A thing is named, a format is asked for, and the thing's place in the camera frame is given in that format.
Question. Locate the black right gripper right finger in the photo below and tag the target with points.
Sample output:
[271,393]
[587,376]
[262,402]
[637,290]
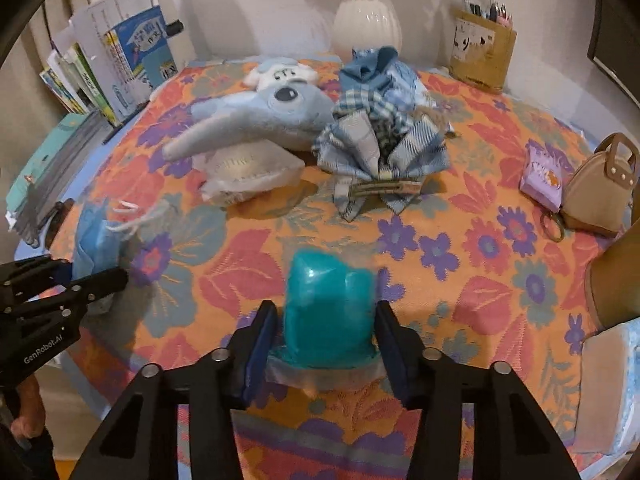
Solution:
[513,438]

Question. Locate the blue plaid cloth bundle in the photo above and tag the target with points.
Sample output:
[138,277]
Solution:
[382,140]

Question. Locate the white ceramic vase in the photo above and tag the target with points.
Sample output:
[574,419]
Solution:
[365,24]

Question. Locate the grey elephant plush toy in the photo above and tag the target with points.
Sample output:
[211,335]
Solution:
[291,115]

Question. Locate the tan small handbag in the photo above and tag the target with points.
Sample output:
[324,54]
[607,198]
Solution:
[595,197]

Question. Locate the brown pen holder box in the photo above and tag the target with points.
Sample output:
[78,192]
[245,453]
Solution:
[484,41]

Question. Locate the stack of books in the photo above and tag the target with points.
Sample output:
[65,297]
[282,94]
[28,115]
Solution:
[103,62]

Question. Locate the large wall television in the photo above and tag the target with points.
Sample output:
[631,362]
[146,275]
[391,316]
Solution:
[615,50]

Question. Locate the purple tissue packet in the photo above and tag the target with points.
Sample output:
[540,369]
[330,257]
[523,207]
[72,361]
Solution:
[546,170]

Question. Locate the floral orange tablecloth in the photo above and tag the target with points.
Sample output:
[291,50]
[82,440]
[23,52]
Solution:
[466,265]

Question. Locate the white plush toy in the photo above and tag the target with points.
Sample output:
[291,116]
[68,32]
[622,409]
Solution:
[277,70]

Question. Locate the tissue pack with blue logo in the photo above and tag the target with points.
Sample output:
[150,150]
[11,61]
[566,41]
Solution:
[608,412]

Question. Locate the teal slime bag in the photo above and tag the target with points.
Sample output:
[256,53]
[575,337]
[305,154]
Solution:
[326,334]

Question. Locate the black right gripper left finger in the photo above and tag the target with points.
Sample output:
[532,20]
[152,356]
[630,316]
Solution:
[138,438]

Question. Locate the white small pillow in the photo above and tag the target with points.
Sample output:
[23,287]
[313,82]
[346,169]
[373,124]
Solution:
[242,171]

